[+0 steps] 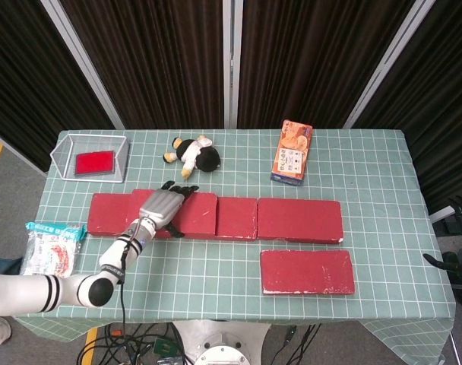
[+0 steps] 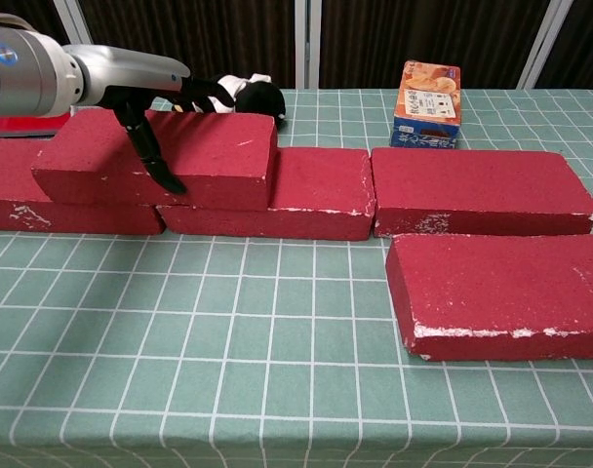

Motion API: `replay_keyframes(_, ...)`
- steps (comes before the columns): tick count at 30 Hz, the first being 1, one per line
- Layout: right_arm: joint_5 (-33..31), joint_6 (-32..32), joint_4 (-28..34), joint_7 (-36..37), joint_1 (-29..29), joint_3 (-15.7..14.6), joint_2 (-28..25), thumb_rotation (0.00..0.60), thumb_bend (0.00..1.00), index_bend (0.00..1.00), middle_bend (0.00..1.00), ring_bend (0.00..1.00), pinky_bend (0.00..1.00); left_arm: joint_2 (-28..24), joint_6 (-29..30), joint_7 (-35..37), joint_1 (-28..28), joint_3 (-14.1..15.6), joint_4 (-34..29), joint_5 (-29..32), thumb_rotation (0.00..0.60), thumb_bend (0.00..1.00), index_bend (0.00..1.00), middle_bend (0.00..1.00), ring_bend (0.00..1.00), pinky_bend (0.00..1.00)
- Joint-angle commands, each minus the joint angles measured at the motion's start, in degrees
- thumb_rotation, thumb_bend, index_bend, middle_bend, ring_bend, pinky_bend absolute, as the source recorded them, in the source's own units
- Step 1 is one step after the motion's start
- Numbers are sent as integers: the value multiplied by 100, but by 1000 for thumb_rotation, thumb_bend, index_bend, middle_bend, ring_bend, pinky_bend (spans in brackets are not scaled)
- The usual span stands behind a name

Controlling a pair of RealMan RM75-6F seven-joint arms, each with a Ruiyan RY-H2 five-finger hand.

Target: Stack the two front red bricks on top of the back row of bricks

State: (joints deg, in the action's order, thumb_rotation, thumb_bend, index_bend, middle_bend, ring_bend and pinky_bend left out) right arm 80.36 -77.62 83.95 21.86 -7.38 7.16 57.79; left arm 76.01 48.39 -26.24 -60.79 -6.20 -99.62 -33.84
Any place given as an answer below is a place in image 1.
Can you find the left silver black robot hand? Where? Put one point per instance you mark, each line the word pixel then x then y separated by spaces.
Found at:
pixel 160 207

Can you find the red brick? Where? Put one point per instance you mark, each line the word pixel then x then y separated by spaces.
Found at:
pixel 105 213
pixel 200 216
pixel 236 216
pixel 307 272
pixel 299 220

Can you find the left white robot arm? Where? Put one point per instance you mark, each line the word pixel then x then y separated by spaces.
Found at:
pixel 26 292

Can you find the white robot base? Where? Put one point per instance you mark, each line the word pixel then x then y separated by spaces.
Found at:
pixel 223 342

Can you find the clear plastic tray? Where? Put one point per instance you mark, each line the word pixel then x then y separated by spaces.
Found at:
pixel 121 159

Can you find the black white plush toy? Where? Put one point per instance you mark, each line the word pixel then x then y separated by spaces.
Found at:
pixel 204 157

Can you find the green checkered tablecloth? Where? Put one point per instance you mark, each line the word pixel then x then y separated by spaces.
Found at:
pixel 231 178

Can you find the red ink pad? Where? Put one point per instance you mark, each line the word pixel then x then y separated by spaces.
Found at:
pixel 95 162

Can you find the teal snack bag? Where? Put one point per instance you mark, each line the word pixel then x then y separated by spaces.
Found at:
pixel 52 251

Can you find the green circuit board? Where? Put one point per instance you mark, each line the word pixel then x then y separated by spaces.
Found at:
pixel 164 347

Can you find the orange biscuit box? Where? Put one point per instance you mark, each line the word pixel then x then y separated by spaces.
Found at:
pixel 292 152

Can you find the blue jeans leg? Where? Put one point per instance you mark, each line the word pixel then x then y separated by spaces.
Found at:
pixel 3 264

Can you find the grey partition base rail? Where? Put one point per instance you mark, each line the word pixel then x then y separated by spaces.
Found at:
pixel 440 216
pixel 14 150

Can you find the grey partition post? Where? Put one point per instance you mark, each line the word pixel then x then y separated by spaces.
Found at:
pixel 232 57
pixel 390 57
pixel 83 57

